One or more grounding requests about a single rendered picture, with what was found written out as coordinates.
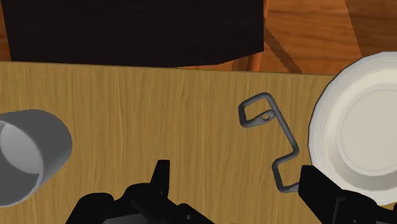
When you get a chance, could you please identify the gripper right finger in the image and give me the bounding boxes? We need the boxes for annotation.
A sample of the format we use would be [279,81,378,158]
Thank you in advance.
[298,165,397,224]

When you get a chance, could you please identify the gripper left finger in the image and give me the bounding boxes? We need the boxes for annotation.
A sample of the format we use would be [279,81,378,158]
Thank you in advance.
[64,159,215,224]

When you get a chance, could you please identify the white plate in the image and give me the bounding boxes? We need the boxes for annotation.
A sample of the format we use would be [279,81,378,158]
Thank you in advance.
[307,51,397,206]

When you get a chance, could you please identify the grey bent metal tool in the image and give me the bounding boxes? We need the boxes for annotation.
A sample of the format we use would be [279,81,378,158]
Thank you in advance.
[237,92,301,194]

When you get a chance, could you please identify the grey cup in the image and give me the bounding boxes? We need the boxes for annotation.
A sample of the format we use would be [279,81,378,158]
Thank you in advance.
[0,108,73,207]

